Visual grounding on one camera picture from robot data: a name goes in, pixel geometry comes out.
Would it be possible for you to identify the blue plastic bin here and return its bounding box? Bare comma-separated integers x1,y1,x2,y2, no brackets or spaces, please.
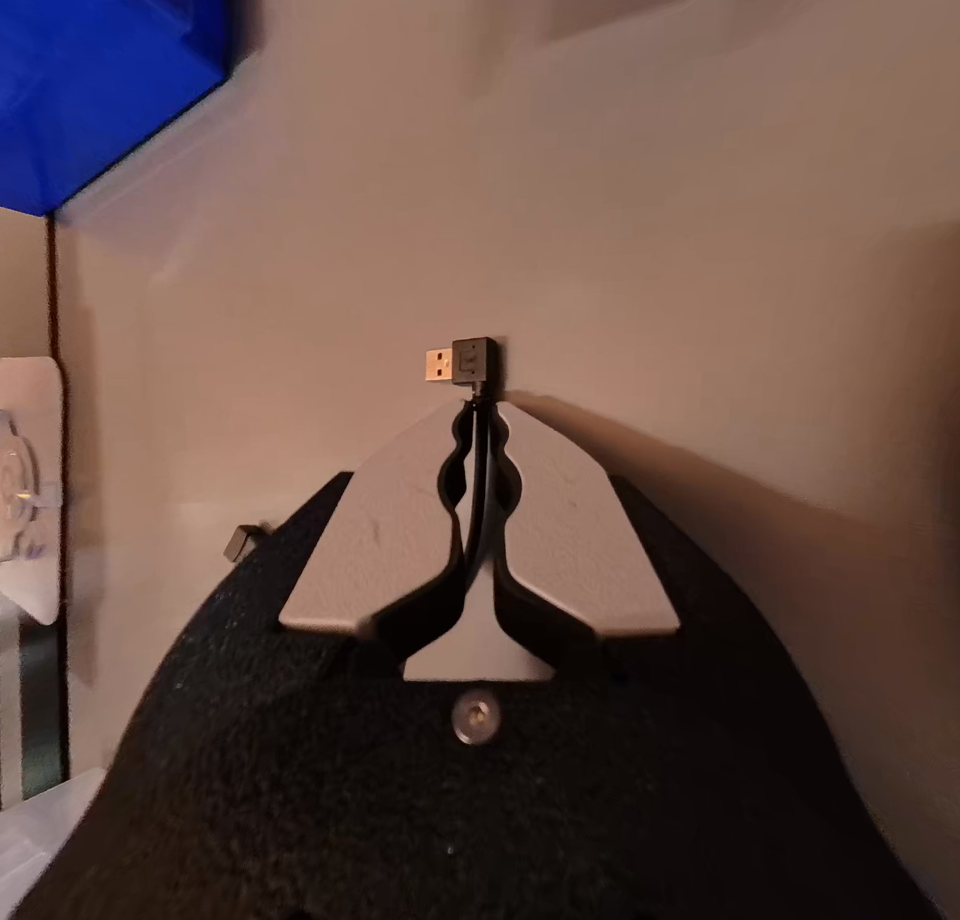
0,0,252,218

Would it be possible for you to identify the white plastic container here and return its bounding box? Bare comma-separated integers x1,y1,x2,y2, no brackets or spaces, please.
0,766,108,920

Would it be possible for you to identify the black usb cable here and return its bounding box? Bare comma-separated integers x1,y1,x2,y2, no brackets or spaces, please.
424,336,502,599

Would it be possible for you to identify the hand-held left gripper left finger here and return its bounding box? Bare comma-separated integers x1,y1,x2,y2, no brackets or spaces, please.
279,401,483,683

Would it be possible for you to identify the small dark connector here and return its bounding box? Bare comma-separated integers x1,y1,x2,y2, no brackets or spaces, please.
222,522,273,563

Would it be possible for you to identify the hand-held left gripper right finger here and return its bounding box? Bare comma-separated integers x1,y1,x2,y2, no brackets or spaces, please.
480,399,681,683

